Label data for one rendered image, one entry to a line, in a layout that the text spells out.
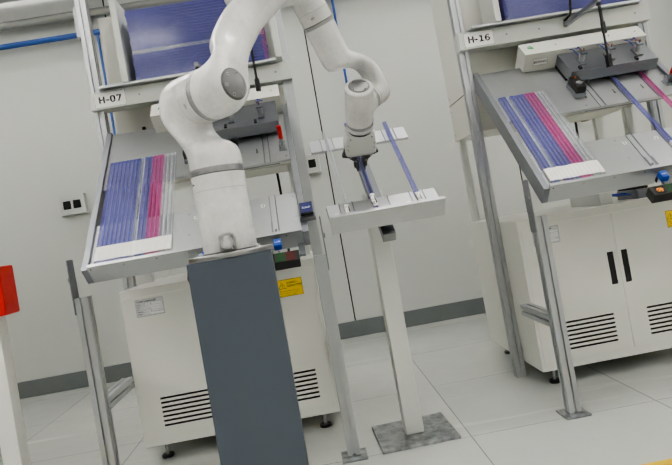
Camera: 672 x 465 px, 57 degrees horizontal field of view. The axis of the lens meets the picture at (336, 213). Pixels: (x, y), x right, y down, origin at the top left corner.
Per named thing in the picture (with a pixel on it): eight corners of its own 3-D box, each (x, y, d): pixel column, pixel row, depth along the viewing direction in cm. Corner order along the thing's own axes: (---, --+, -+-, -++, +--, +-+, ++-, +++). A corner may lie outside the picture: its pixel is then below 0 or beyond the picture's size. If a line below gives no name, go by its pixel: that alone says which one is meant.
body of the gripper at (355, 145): (373, 115, 193) (373, 141, 202) (340, 120, 192) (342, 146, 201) (378, 131, 188) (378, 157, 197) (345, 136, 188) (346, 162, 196)
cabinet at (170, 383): (343, 428, 222) (313, 257, 223) (147, 466, 218) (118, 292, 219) (335, 382, 287) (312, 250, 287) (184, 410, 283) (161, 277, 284)
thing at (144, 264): (304, 245, 195) (301, 229, 190) (94, 283, 192) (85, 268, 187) (304, 243, 196) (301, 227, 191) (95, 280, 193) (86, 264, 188)
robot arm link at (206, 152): (213, 170, 131) (194, 60, 131) (162, 185, 143) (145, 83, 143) (255, 168, 140) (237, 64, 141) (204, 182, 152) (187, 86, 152)
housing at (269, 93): (284, 125, 244) (279, 94, 234) (160, 146, 242) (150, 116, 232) (283, 113, 250) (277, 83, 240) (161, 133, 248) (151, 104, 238)
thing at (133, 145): (292, 169, 222) (290, 158, 219) (107, 200, 219) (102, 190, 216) (283, 116, 246) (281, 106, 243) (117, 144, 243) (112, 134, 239)
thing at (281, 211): (303, 237, 194) (301, 230, 192) (92, 274, 191) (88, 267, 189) (296, 197, 208) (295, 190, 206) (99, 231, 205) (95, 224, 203)
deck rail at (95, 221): (94, 283, 192) (87, 270, 188) (88, 284, 192) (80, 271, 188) (117, 145, 243) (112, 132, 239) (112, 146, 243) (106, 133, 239)
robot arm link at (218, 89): (199, 138, 143) (246, 121, 133) (160, 104, 136) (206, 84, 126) (268, -4, 168) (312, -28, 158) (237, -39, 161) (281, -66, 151)
